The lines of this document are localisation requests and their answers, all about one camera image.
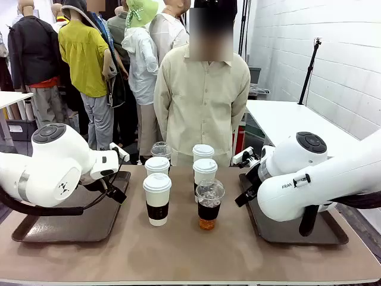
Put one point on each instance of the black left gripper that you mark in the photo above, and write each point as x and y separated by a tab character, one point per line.
116	194

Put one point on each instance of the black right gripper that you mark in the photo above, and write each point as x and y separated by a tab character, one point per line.
253	181

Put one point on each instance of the white paper cup black sleeve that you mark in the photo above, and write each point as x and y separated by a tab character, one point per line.
204	171
157	165
203	152
156	195

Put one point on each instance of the clear iced coffee cup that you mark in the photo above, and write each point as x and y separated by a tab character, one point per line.
161	149
209	208

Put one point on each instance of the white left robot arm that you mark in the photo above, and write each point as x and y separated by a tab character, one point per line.
53	161

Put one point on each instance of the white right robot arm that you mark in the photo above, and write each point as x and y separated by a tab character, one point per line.
312	184

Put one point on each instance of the brown plastic serving tray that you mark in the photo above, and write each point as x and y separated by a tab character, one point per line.
74	223
282	232

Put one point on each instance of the large white table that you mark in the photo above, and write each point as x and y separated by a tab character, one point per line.
282	119

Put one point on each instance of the person in beige shirt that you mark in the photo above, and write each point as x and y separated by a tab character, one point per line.
202	104

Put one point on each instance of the grey waste bin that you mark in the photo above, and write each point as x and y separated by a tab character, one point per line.
254	76

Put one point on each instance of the dark storage box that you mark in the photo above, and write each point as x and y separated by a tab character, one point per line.
21	130

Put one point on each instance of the white paper rolls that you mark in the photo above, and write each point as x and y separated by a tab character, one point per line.
25	110

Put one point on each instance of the mannequin in yellow blouse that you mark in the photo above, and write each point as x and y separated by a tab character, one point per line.
83	59

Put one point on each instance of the black light stand poles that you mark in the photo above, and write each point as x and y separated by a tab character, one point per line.
244	26

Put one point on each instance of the mannequin in grey-green shirt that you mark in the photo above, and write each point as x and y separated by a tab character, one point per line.
117	29

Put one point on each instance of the mannequin in black jacket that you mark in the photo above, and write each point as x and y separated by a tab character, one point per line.
32	50

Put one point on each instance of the person in blue shirt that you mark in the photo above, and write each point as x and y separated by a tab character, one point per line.
104	28

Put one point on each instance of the green sun hat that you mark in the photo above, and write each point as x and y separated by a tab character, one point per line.
141	12

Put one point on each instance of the grey bucket hat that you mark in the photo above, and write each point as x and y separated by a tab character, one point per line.
74	7

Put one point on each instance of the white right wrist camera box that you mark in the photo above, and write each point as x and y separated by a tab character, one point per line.
242	155

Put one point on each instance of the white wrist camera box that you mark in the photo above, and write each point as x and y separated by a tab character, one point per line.
119	152
242	155

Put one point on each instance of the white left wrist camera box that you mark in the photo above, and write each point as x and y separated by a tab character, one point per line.
119	152

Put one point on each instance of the black camera tripod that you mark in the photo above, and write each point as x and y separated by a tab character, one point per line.
309	71

